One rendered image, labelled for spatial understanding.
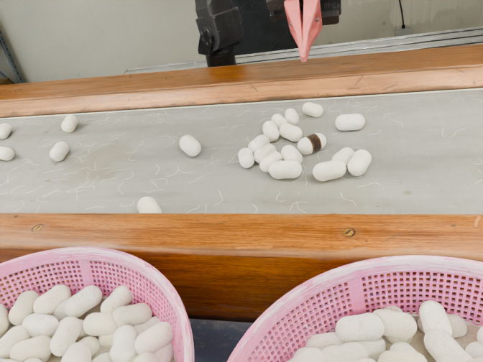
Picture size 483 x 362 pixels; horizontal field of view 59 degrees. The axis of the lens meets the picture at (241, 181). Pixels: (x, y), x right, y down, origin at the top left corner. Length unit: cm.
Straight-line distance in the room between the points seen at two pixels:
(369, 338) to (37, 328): 26
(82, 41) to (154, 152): 231
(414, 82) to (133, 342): 51
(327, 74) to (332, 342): 45
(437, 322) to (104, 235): 29
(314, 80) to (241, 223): 34
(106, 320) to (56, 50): 266
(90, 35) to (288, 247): 256
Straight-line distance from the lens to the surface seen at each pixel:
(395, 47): 108
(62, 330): 39
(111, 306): 39
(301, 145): 51
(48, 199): 57
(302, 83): 67
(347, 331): 33
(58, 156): 64
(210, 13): 88
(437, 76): 68
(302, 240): 36
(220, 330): 42
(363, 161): 47
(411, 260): 34
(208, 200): 47
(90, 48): 286
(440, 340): 33
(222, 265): 37
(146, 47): 273
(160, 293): 36
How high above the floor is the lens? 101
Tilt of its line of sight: 33 degrees down
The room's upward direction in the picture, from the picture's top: 11 degrees counter-clockwise
